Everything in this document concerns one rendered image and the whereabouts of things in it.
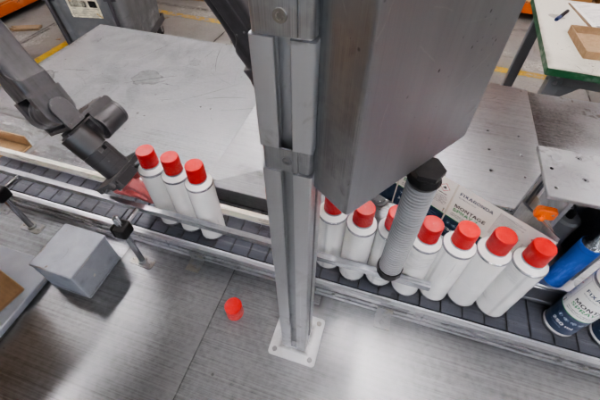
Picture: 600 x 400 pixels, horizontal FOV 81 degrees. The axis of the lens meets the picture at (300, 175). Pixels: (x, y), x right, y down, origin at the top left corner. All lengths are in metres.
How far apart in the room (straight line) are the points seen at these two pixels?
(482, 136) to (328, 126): 0.88
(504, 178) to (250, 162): 0.63
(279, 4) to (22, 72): 0.59
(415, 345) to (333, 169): 0.53
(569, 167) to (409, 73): 0.46
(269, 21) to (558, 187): 0.50
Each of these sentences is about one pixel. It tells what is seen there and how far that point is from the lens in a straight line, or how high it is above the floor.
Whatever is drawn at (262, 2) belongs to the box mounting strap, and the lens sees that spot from 0.23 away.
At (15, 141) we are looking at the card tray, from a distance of 1.32.
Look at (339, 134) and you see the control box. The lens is 0.25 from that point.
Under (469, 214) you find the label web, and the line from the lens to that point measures 0.71.
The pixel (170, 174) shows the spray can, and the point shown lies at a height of 1.06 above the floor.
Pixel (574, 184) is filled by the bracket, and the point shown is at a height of 1.14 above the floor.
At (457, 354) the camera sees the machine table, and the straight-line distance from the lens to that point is 0.78.
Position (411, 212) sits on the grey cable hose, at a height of 1.23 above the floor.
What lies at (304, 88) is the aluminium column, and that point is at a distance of 0.24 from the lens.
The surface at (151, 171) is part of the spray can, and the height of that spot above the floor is 1.05.
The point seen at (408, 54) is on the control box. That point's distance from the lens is 0.23.
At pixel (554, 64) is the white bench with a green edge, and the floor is 0.80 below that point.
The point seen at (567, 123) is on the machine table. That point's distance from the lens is 1.38.
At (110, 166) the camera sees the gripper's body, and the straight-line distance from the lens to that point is 0.78.
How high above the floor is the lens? 1.53
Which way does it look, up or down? 48 degrees down
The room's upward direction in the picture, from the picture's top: straight up
